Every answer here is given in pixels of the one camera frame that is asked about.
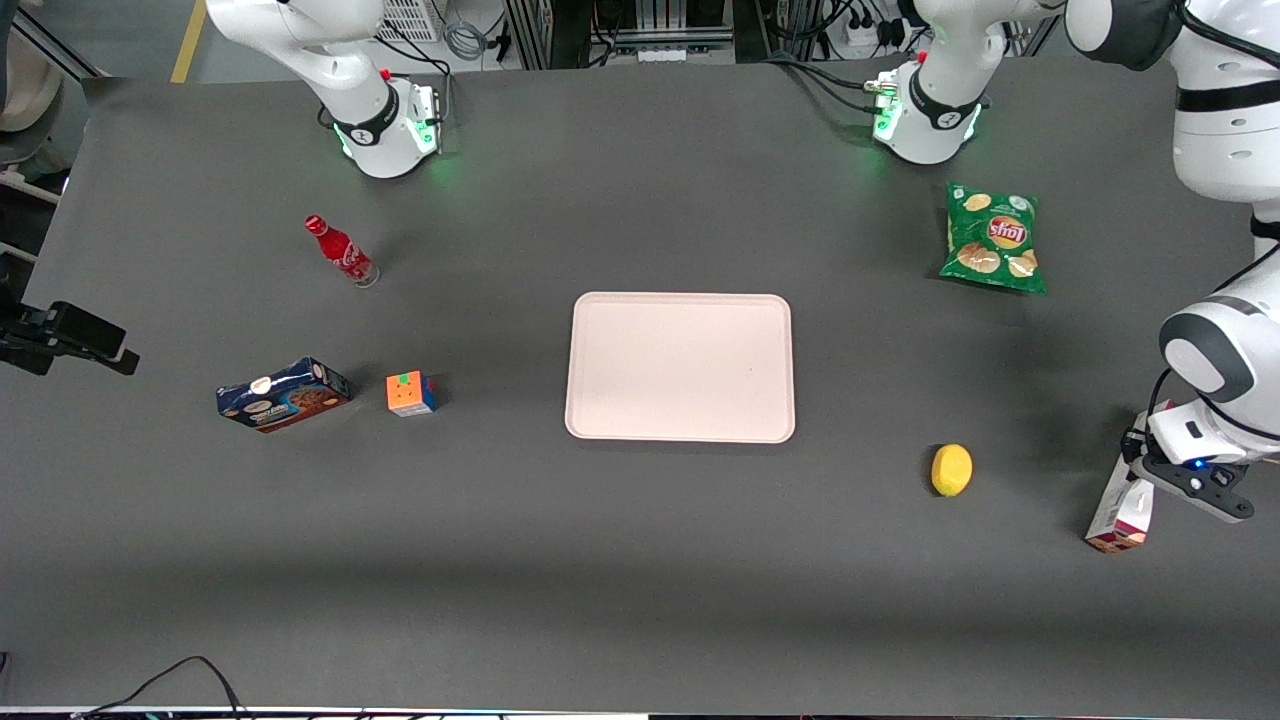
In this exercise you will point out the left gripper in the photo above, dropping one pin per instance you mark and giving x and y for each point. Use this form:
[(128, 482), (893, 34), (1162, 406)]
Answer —
[(1130, 446)]

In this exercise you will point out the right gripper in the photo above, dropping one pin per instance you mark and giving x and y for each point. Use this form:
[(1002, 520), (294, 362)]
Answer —
[(30, 334)]

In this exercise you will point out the red cookie box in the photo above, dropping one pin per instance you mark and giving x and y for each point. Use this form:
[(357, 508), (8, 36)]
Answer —
[(1120, 520)]

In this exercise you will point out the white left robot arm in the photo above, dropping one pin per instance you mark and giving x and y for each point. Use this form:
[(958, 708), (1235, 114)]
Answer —
[(1230, 130)]

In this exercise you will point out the blue cookie box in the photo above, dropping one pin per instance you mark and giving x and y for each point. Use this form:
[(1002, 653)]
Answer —
[(285, 395)]

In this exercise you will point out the pale pink plastic tray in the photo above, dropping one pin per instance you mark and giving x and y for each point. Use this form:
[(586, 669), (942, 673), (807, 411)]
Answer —
[(680, 365)]

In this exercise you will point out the yellow lemon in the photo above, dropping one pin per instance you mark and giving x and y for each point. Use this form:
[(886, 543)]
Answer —
[(952, 470)]

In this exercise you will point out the green chips bag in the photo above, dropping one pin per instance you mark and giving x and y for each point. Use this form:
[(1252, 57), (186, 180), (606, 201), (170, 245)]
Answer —
[(990, 240)]

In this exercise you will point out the red soda bottle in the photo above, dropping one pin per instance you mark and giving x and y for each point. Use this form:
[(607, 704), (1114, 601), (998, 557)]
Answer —
[(340, 250)]

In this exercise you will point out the colourful puzzle cube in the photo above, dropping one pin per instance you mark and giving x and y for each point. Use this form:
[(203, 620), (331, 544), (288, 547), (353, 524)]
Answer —
[(410, 393)]

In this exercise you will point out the white power strip with plugs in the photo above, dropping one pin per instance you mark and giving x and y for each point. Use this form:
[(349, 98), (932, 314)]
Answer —
[(865, 38)]

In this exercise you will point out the white perforated basket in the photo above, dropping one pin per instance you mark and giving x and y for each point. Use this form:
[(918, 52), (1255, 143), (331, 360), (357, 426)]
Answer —
[(410, 20)]

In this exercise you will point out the dark grey table mat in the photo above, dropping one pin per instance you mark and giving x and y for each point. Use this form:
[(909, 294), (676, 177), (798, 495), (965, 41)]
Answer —
[(600, 560)]

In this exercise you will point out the small white power strip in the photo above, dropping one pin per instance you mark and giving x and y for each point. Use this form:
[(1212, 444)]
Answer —
[(660, 53)]

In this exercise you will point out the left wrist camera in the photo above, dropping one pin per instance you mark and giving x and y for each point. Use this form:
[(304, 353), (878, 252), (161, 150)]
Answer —
[(1210, 490)]

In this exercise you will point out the grey metal frame bar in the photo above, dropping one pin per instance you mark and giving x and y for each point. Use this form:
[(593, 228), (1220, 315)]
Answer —
[(60, 50)]

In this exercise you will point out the aluminium rack frame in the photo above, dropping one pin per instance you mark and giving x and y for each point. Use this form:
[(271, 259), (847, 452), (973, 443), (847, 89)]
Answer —
[(525, 30)]

